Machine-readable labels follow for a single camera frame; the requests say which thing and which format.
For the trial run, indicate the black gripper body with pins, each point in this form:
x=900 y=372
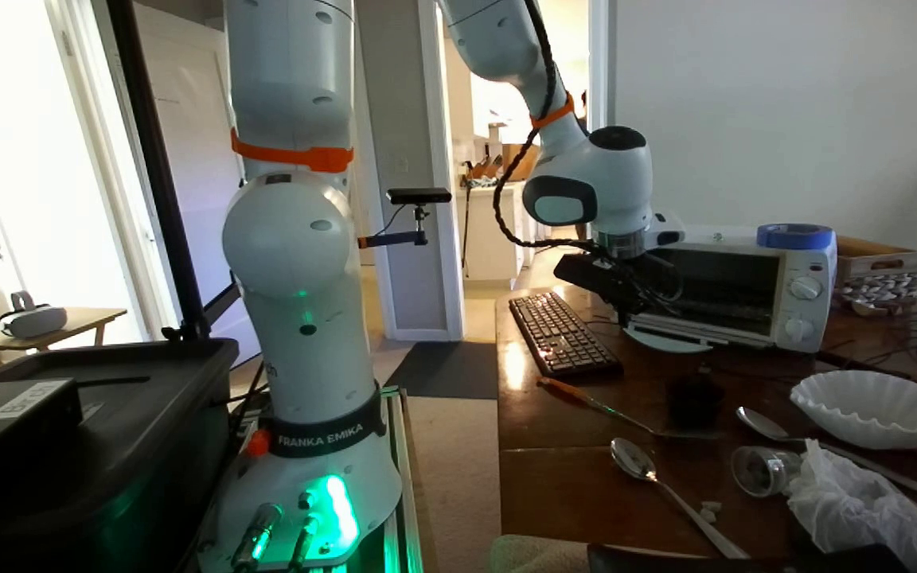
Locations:
x=613 y=277

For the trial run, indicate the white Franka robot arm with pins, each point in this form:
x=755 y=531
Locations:
x=299 y=266

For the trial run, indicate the white oven knob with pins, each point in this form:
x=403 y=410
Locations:
x=800 y=333
x=805 y=287

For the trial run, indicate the white toaster oven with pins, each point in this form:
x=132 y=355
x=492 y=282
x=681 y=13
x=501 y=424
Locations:
x=810 y=258

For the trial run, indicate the black computer keyboard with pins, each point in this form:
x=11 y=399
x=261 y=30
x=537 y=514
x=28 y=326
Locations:
x=561 y=336

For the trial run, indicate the small black cup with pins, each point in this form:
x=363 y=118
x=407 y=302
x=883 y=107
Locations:
x=694 y=403

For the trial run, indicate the white kitchen counter unit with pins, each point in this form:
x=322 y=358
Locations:
x=486 y=226

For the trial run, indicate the blue masking tape roll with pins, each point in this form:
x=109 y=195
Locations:
x=798 y=236

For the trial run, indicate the long metal spoon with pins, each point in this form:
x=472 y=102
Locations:
x=765 y=422

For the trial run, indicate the small glass jar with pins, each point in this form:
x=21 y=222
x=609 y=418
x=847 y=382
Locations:
x=762 y=472

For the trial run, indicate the clear crinkled glass bowl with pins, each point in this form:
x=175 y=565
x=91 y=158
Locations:
x=874 y=293

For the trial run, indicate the brown cardboard box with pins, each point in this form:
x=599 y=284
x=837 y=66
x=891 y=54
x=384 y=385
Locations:
x=883 y=257

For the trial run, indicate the white bowl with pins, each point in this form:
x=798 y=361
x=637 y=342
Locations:
x=874 y=410

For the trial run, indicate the clear crumpled plastic bag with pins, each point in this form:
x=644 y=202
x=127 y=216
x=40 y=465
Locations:
x=850 y=511

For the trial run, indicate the black stand pole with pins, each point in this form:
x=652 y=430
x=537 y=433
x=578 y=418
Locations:
x=156 y=179

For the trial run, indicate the light wooden side table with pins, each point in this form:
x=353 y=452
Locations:
x=87 y=318

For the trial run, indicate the black equipment case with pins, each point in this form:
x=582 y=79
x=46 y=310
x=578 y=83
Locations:
x=87 y=448

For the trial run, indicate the white VR headset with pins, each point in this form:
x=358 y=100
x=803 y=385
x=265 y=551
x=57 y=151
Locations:
x=34 y=318

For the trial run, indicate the black camera on stand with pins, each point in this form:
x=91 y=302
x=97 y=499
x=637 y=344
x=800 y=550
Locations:
x=419 y=195

